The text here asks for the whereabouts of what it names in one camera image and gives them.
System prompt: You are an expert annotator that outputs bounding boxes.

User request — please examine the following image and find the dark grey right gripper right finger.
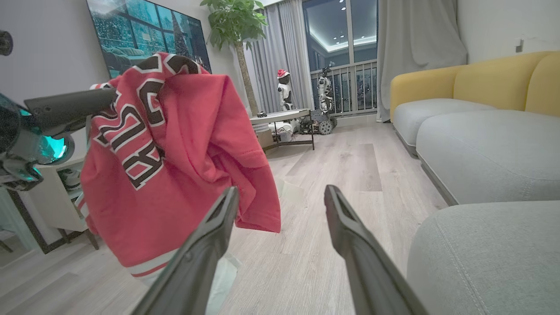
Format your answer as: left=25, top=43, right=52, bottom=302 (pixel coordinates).
left=324, top=185, right=428, bottom=315

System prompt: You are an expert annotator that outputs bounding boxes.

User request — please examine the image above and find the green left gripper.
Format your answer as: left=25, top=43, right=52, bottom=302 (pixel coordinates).
left=0, top=88, right=118, bottom=192

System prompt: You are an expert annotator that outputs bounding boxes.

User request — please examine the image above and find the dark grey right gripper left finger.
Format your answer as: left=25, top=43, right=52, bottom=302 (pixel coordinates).
left=131, top=186, right=240, bottom=315

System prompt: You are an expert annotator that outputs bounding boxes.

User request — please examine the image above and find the red basketball jersey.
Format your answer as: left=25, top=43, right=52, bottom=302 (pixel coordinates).
left=80, top=52, right=281, bottom=277

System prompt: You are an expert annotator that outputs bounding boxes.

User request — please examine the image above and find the white media cabinet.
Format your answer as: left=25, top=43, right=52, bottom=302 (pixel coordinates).
left=0, top=153, right=99, bottom=254

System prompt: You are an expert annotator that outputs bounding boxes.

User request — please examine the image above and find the low grey coffee table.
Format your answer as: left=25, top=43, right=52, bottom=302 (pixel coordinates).
left=250, top=108, right=315, bottom=151

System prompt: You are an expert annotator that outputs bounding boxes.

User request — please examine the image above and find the white balcony railing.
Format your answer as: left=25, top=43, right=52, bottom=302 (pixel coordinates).
left=310, top=60, right=378, bottom=116

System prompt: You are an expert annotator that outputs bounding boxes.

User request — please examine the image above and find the yellow and grey sofa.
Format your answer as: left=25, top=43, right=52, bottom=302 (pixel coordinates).
left=389, top=51, right=560, bottom=206

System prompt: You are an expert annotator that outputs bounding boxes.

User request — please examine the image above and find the humanoid figure with red hat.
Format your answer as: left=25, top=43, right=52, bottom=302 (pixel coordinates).
left=276, top=69, right=294, bottom=111

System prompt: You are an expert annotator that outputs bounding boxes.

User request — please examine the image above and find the tall green potted plant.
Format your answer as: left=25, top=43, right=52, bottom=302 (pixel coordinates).
left=200, top=0, right=275, bottom=149

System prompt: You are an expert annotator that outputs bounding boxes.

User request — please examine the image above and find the grey thick curtain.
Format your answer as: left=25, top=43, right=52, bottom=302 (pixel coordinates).
left=376, top=0, right=468, bottom=123

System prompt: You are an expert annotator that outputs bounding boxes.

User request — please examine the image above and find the grey sheer curtain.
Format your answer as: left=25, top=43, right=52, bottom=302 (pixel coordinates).
left=245, top=0, right=313, bottom=112

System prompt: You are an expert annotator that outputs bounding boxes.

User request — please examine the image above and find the wall-mounted television screen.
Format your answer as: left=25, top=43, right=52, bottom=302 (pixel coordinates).
left=86, top=0, right=213, bottom=79

